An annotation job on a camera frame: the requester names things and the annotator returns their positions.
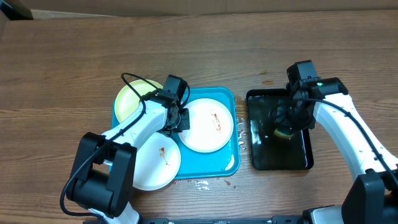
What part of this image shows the yellow green sponge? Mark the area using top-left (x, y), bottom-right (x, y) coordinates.
top-left (274, 128), bottom-right (294, 139)

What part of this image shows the white plate with stain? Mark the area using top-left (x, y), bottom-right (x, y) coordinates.
top-left (178, 98), bottom-right (234, 153)

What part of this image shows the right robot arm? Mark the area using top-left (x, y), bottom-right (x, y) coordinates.
top-left (269, 60), bottom-right (397, 223)

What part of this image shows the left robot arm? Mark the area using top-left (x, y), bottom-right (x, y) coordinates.
top-left (60, 75), bottom-right (190, 223)

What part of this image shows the black water tray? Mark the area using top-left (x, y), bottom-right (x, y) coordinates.
top-left (246, 89), bottom-right (314, 170)

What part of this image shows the teal plastic tray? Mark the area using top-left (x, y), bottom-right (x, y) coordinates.
top-left (111, 87), bottom-right (241, 180)

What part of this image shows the yellow-green plate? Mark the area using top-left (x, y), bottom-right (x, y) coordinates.
top-left (113, 80), bottom-right (163, 123)

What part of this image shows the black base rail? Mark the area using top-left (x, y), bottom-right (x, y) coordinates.
top-left (83, 215), bottom-right (310, 224)

